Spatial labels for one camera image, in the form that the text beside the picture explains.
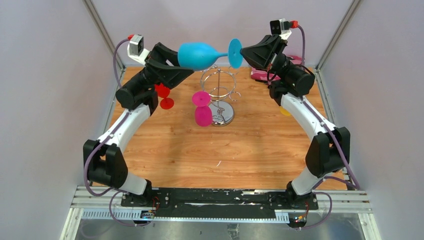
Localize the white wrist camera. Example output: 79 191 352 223
127 34 150 66
269 18 293 40

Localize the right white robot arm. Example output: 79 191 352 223
240 34 351 209

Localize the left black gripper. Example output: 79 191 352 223
131 44 198 92

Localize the red plastic wine glass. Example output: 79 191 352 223
155 83 175 110

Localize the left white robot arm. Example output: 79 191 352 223
83 42 195 207

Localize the pink plastic wine glass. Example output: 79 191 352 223
192 91 213 127

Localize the aluminium frame rail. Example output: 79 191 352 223
60 186 381 240

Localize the chrome wire glass rack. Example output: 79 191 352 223
199 64 241 127

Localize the blue plastic wine glass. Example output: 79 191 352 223
177 38 243 71

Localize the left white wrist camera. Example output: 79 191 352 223
127 34 150 66

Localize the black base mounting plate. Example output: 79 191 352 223
120 187 319 220

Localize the yellow plastic wine glass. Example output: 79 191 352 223
279 106 291 117

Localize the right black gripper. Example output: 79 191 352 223
238 34 296 81

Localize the pink camouflage folded cloth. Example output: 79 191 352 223
250 55 302 84

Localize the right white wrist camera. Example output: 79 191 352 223
269 18 293 40

